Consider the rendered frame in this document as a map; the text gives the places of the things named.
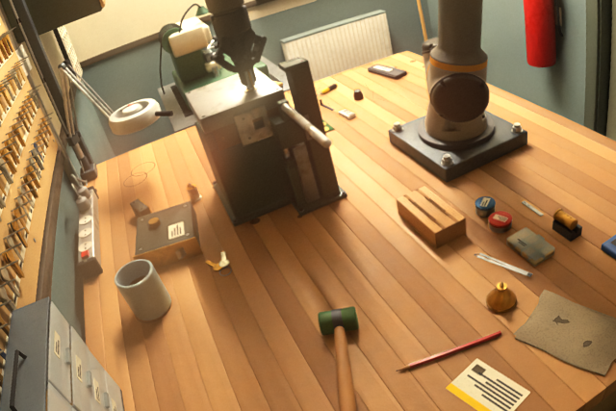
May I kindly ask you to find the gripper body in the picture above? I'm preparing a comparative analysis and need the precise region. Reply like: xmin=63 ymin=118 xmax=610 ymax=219
xmin=209 ymin=9 xmax=262 ymax=53

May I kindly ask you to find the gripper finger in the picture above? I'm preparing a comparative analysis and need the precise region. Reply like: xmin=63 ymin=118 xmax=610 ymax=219
xmin=244 ymin=34 xmax=268 ymax=93
xmin=214 ymin=44 xmax=251 ymax=93

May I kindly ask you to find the green and white key machine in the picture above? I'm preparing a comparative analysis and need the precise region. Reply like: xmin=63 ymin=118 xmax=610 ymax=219
xmin=158 ymin=14 xmax=271 ymax=90

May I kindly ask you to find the silver night latch plate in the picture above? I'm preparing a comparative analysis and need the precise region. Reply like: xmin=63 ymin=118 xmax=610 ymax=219
xmin=234 ymin=110 xmax=273 ymax=146

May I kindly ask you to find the dark test block body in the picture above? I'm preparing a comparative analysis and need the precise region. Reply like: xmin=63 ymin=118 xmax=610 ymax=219
xmin=185 ymin=67 xmax=299 ymax=226

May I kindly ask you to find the brass key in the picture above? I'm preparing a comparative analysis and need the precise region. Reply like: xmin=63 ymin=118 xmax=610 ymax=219
xmin=205 ymin=250 xmax=232 ymax=272

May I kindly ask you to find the wooden slotted tray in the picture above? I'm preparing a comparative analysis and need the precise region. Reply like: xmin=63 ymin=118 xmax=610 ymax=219
xmin=396 ymin=185 xmax=468 ymax=249

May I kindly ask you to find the grey sharpening block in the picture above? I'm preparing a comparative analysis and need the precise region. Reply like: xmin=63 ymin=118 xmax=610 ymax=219
xmin=505 ymin=227 xmax=556 ymax=267

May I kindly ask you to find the white radiator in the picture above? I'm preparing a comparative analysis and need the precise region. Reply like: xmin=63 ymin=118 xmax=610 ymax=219
xmin=280 ymin=9 xmax=395 ymax=82

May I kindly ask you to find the white magnifier lamp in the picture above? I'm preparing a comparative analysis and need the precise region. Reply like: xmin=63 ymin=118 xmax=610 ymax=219
xmin=58 ymin=62 xmax=174 ymax=137

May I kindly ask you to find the black phone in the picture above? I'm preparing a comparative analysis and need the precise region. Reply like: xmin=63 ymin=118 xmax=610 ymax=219
xmin=367 ymin=64 xmax=408 ymax=81

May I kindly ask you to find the grey and brass lock case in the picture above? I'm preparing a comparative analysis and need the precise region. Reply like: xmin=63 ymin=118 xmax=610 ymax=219
xmin=132 ymin=201 xmax=204 ymax=266

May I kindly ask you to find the white power strip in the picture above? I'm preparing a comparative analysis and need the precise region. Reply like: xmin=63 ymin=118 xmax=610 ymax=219
xmin=76 ymin=184 xmax=104 ymax=280

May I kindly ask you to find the white mug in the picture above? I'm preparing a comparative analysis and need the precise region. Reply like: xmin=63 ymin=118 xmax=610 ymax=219
xmin=114 ymin=258 xmax=173 ymax=323

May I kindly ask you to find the blue round tin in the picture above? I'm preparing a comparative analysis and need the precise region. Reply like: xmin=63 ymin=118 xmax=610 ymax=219
xmin=474 ymin=195 xmax=498 ymax=219

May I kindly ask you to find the green head wooden mallet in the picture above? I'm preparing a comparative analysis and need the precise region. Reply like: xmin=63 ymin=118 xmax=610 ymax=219
xmin=317 ymin=305 xmax=360 ymax=411

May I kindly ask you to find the red fire extinguisher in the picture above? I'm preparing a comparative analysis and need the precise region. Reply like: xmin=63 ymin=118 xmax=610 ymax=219
xmin=521 ymin=0 xmax=566 ymax=69

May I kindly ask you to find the red round tin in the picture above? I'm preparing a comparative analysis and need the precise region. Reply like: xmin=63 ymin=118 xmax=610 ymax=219
xmin=487 ymin=210 xmax=514 ymax=234

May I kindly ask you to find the brass cone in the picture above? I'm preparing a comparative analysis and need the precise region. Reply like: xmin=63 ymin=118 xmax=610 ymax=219
xmin=485 ymin=281 xmax=519 ymax=314

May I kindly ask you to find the brass cylinder on black holder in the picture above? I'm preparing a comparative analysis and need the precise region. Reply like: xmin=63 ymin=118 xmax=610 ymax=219
xmin=551 ymin=208 xmax=584 ymax=243

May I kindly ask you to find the red pencil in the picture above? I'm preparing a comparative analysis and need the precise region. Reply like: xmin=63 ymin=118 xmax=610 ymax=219
xmin=395 ymin=330 xmax=503 ymax=374

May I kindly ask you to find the grey drawer cabinet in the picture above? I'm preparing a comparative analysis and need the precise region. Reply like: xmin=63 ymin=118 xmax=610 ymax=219
xmin=0 ymin=296 xmax=124 ymax=411

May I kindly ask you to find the yellow and white card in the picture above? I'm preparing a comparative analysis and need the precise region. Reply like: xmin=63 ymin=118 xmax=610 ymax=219
xmin=445 ymin=357 xmax=532 ymax=411

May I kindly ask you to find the grey cloth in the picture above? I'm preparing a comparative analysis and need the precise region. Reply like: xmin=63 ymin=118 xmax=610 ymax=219
xmin=513 ymin=289 xmax=616 ymax=377

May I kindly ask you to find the dark strike slide post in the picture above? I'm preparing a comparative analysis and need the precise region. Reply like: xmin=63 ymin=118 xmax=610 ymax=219
xmin=278 ymin=58 xmax=348 ymax=218

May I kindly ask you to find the silver bar handle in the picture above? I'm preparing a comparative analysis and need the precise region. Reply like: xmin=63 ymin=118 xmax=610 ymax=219
xmin=276 ymin=99 xmax=334 ymax=150

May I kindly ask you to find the thin wire ring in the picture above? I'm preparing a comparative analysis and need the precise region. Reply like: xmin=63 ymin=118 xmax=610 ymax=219
xmin=122 ymin=162 xmax=158 ymax=189

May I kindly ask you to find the wall board of keys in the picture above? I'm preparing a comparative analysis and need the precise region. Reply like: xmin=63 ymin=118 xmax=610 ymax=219
xmin=0 ymin=0 xmax=66 ymax=350

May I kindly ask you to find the dark grey bolted base plate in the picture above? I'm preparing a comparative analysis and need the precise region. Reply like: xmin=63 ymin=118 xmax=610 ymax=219
xmin=388 ymin=110 xmax=529 ymax=183

